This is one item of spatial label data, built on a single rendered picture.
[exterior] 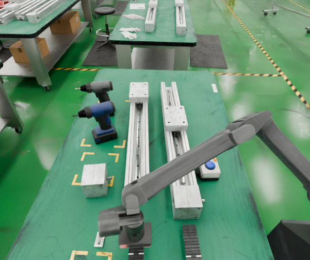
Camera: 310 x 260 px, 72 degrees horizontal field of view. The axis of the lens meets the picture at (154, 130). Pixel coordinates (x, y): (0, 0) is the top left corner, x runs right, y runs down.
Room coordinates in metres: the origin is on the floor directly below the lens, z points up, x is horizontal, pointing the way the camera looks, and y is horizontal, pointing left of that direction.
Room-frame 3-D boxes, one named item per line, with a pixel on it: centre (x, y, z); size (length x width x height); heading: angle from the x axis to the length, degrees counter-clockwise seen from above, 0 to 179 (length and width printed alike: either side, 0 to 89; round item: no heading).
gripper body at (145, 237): (0.28, 0.06, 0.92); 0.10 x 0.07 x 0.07; 93
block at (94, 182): (0.52, 0.23, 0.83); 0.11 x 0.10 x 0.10; 97
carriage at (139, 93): (1.11, 0.10, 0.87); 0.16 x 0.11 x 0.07; 3
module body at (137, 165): (0.86, 0.09, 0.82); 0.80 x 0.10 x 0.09; 3
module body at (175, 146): (0.87, -0.10, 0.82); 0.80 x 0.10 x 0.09; 3
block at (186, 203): (0.42, -0.14, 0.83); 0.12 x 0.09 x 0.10; 93
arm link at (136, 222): (0.28, 0.06, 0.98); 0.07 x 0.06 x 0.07; 100
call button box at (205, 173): (0.59, -0.24, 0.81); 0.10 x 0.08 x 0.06; 93
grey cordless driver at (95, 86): (1.02, 0.34, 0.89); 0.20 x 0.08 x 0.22; 102
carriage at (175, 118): (0.87, -0.10, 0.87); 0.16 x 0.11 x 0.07; 3
